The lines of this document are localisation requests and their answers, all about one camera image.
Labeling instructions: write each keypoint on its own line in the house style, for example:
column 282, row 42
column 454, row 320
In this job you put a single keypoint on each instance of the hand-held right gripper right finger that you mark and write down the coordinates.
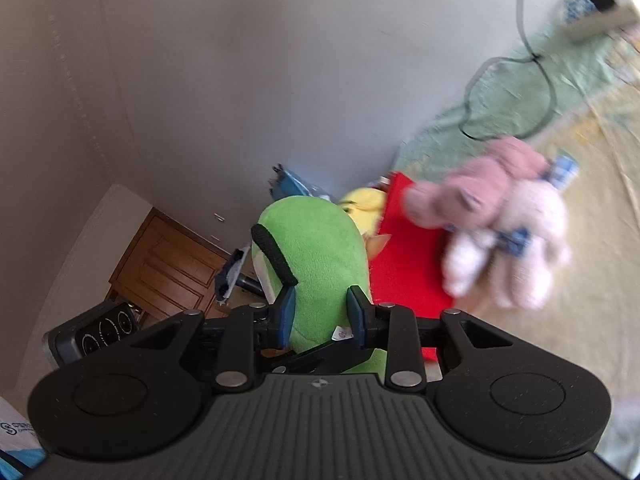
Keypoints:
column 356, row 312

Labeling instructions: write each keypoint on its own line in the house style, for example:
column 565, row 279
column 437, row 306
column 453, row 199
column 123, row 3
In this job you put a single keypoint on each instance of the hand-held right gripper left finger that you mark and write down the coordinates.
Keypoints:
column 286, row 312

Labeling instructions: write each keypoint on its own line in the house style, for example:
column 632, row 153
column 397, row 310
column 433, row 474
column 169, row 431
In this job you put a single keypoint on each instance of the green plush toy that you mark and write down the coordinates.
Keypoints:
column 312, row 250

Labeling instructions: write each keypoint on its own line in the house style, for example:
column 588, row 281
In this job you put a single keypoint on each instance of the red box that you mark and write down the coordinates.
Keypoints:
column 405, row 265

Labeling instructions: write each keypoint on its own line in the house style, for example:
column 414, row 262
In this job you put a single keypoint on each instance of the dark grey cylinder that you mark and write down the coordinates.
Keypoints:
column 251, row 284

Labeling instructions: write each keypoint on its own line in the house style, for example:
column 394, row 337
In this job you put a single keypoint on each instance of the yellow plush toy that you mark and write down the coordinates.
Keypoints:
column 367, row 205

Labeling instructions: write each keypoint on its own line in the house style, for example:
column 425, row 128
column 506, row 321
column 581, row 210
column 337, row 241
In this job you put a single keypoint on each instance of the blue packet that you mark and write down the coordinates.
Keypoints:
column 295, row 185

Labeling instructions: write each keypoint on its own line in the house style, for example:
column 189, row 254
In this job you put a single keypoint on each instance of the wooden door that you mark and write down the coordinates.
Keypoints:
column 165, row 265

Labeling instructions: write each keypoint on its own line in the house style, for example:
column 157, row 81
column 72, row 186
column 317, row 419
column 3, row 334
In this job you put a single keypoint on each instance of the pink and white plush toy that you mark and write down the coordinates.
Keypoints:
column 465, row 195

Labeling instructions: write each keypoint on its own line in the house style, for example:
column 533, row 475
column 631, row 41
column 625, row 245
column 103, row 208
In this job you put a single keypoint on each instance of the grey appliance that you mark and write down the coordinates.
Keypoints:
column 95, row 332

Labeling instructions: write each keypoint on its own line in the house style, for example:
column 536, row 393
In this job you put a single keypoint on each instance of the white blue printed bag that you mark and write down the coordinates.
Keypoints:
column 17, row 432

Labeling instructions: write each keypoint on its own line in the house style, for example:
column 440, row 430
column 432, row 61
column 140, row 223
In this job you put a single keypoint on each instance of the white power strip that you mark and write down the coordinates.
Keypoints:
column 600, row 22

